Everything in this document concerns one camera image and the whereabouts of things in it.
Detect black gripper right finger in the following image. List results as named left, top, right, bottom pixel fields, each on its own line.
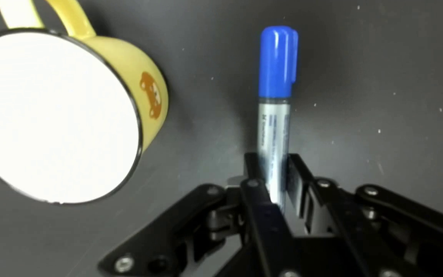
left=287, top=154, right=387, bottom=277

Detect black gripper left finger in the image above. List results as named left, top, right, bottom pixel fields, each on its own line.
left=242, top=152, right=299, bottom=277

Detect blue capped marker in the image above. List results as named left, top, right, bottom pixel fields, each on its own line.
left=258, top=25, right=299, bottom=206

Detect yellow enamel mug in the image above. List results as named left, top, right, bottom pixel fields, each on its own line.
left=0, top=0, right=170, bottom=205

